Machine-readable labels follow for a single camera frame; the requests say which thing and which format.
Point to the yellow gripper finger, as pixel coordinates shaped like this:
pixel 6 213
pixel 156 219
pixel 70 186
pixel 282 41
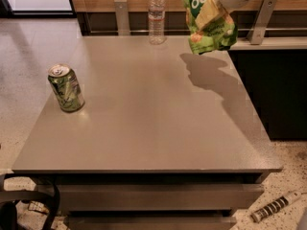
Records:
pixel 210 11

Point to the green rice chip bag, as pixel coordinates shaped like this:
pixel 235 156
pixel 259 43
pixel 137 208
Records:
pixel 218 35

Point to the clear plastic water bottle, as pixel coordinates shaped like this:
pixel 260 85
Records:
pixel 156 21

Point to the green soda can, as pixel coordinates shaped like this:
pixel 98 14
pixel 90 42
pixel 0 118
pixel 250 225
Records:
pixel 66 87

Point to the upper grey drawer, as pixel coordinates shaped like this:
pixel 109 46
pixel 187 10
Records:
pixel 192 197

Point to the grey drawer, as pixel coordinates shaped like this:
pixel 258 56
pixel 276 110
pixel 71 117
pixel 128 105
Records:
pixel 192 197
pixel 150 223

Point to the lower grey drawer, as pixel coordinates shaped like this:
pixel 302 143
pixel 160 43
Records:
pixel 150 223

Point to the right metal bracket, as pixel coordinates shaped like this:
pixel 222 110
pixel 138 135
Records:
pixel 257 32

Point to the metal bracket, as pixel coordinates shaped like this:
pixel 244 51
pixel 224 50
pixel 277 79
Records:
pixel 122 17
pixel 257 32

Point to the left metal bracket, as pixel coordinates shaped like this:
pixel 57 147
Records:
pixel 122 17

